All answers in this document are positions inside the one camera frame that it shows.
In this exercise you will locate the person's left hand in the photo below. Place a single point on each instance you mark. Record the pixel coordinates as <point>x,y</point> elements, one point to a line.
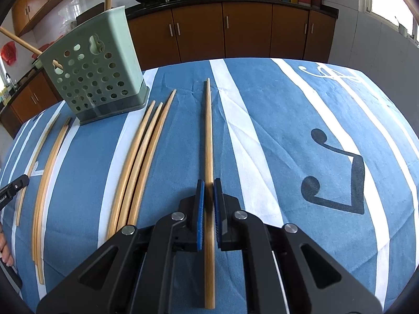
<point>5,248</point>

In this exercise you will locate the green perforated chopstick holder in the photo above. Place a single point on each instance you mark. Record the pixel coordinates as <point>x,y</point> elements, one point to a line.
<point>98,72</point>

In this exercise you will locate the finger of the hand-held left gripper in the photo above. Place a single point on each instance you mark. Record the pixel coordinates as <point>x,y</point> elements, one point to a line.
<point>16,184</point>

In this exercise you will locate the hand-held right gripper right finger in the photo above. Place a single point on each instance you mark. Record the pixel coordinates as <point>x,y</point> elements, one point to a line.
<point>217,217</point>

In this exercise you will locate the window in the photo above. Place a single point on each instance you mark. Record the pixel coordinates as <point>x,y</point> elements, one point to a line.
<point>389,3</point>

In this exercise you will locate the metal faucet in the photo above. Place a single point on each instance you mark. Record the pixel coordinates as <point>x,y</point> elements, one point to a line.
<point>9,80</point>

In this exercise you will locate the brown sink cabinet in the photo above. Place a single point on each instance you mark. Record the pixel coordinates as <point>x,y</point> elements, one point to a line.
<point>29,98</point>

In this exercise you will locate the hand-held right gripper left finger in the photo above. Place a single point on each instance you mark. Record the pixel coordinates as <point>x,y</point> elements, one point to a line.
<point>200,217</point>

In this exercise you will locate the blue white striped tablecloth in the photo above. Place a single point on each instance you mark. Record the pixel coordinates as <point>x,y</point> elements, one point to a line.
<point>278,157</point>

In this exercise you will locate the red plastic bag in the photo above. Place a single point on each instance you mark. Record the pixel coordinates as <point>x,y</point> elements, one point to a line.
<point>8,54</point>

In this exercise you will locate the brown base cabinets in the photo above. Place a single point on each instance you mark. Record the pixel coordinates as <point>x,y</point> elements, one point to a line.
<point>248,32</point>

